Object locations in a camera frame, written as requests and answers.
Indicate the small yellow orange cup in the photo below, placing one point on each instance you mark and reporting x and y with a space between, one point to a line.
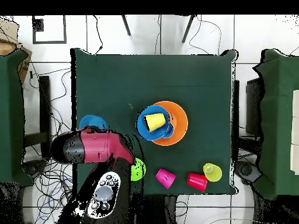
155 121

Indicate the large blue bowl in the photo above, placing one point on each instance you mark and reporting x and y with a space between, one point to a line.
142 128

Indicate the blue cup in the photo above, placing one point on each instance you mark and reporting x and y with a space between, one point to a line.
170 133

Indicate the large orange bowl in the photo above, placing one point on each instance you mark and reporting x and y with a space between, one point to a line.
179 116

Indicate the light blue shallow bowl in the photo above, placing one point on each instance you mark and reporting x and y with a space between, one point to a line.
93 121

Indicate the pink cup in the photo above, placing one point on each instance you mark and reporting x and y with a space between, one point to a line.
165 178

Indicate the red cup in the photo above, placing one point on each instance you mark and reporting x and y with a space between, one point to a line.
197 182

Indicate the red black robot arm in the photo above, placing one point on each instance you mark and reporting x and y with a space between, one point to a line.
100 147

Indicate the dark green table cloth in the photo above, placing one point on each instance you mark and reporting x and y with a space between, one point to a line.
151 77

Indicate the green bowl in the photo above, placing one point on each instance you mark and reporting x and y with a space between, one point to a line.
139 171

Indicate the pale yellow cup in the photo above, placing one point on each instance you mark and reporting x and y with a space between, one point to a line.
215 176

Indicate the black computer case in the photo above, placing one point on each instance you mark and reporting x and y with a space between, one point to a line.
253 105

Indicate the grey chair base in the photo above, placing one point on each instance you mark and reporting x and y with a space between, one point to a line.
246 171
32 166

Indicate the green cloth side table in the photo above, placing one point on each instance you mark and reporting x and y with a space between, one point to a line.
11 116
278 116

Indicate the cardboard box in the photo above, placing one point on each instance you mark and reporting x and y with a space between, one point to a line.
23 67

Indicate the camera tripod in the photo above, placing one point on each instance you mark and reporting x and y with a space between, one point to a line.
126 25

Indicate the black metal frame bar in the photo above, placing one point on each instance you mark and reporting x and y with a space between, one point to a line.
44 105

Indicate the black square floor frame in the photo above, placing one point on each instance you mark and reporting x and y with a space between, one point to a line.
49 42

